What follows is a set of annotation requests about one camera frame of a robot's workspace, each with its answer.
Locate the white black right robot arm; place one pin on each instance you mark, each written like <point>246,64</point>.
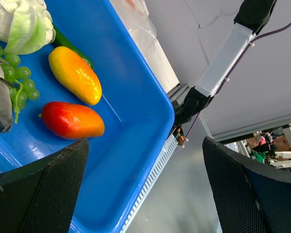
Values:
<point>252,16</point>

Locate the green chili pepper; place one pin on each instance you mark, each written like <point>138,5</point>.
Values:
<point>61,40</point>

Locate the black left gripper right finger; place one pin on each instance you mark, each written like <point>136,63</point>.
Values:
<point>250,197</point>

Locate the red orange mango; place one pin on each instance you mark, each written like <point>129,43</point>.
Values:
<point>72,121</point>

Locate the white green cabbage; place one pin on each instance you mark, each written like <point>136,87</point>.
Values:
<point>25,26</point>

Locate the clear zip top bag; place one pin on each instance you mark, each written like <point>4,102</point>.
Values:
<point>135,16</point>

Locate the blue plastic tray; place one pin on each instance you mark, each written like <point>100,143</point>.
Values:
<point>135,109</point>

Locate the yellow orange mango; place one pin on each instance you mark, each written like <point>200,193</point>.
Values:
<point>73,73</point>

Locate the green grape bunch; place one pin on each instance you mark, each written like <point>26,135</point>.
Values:
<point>23,87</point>

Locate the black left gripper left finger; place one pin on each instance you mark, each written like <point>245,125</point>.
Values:
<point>40,197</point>

